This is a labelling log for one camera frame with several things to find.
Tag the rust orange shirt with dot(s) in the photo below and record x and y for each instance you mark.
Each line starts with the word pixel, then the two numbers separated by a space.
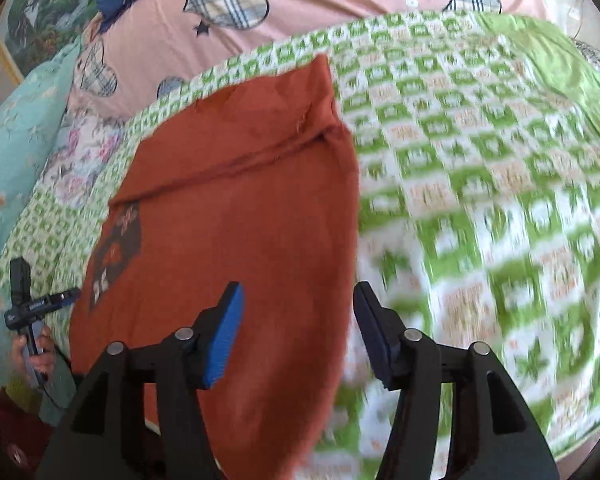
pixel 230 220

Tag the teal floral pillow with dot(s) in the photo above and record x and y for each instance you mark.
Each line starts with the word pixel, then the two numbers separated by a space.
pixel 15 150

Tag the pink quilt with plaid hearts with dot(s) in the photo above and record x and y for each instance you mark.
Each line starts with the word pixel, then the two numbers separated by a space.
pixel 330 0

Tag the pink floral white cloth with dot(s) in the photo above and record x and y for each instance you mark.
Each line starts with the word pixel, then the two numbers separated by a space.
pixel 80 160

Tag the framed landscape painting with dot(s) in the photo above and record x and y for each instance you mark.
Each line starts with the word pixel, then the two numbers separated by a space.
pixel 40 15

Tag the person's left hand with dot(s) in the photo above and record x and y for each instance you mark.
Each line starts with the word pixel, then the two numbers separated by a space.
pixel 42 355

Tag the green checkered blanket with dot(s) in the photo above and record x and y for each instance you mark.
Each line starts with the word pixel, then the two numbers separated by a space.
pixel 480 160

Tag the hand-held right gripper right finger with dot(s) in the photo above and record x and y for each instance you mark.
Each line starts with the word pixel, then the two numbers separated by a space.
pixel 376 345

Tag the person's dark red clothing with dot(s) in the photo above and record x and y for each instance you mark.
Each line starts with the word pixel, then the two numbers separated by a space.
pixel 10 440

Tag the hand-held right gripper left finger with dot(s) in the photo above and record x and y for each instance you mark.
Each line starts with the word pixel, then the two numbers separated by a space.
pixel 224 342

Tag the person's left forearm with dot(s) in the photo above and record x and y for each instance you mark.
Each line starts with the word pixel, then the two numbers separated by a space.
pixel 22 394

